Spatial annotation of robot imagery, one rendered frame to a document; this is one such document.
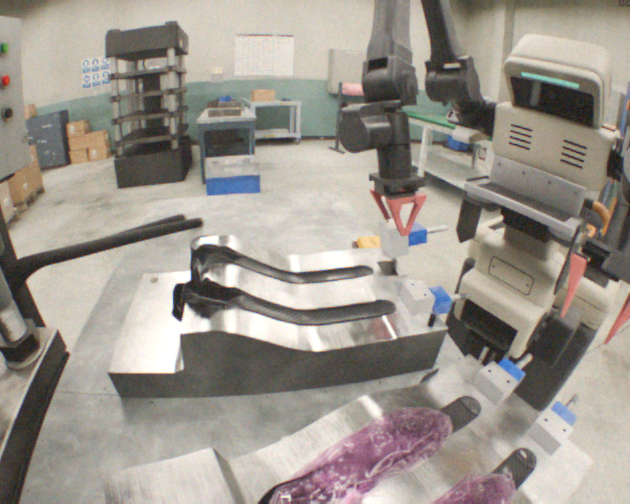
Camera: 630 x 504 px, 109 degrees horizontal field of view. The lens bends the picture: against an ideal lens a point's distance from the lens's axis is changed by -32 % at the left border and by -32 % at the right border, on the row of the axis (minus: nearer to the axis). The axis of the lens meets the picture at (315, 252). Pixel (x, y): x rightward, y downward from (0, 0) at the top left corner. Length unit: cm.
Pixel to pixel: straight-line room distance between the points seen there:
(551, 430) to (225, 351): 43
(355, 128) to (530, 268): 51
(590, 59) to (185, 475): 82
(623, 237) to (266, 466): 46
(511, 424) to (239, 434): 36
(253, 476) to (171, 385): 20
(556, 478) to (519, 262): 50
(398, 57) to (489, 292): 56
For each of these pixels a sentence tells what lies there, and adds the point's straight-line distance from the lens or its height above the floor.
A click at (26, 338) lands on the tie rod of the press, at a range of 71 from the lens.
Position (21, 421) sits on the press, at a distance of 67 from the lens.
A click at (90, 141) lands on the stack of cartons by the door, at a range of 707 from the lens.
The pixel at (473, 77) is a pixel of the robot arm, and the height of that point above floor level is 126.
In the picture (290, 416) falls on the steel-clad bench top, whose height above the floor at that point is 80.
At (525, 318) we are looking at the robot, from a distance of 80.
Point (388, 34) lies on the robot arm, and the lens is 56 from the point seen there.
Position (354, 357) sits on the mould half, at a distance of 47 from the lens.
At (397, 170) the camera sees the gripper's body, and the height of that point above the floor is 108.
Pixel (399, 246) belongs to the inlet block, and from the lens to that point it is 58.
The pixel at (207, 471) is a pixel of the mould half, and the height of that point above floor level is 91.
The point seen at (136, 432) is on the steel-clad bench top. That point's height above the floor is 80.
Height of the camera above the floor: 120
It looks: 29 degrees down
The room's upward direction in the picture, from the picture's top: 3 degrees clockwise
